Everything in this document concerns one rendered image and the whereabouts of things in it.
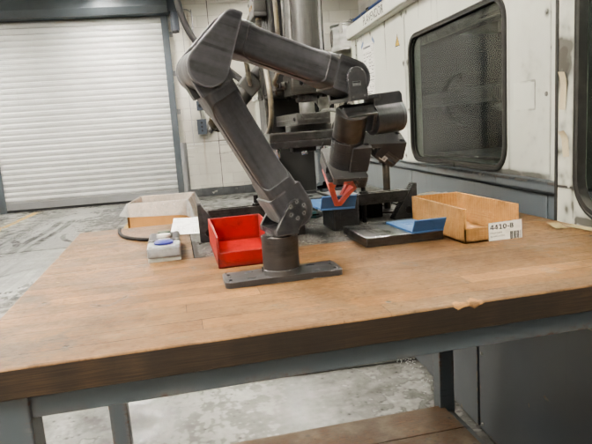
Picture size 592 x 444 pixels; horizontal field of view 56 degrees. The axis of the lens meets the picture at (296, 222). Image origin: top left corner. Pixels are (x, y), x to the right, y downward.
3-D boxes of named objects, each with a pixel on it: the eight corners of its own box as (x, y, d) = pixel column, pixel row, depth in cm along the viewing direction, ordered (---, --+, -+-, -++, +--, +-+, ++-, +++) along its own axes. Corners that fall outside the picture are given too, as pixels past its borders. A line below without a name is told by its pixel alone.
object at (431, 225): (415, 234, 114) (415, 220, 113) (386, 224, 129) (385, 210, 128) (447, 231, 115) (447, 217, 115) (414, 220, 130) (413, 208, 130)
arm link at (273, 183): (303, 209, 100) (202, 44, 90) (319, 213, 94) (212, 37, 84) (276, 229, 99) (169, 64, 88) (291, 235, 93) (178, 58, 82)
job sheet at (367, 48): (361, 105, 307) (358, 41, 301) (363, 105, 307) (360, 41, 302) (375, 102, 282) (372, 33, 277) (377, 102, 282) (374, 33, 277)
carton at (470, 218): (464, 247, 112) (463, 209, 111) (412, 228, 136) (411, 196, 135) (521, 240, 114) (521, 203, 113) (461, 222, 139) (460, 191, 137)
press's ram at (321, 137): (271, 162, 128) (261, 26, 123) (255, 158, 153) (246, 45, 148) (347, 156, 131) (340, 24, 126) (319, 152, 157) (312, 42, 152)
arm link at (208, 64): (351, 70, 102) (188, 10, 89) (377, 63, 94) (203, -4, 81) (336, 136, 102) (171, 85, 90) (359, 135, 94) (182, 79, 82)
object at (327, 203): (322, 211, 108) (321, 196, 108) (304, 201, 123) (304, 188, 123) (357, 209, 110) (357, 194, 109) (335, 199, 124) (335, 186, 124)
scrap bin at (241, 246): (218, 269, 105) (216, 237, 104) (210, 244, 130) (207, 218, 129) (281, 262, 108) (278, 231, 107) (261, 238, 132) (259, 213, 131)
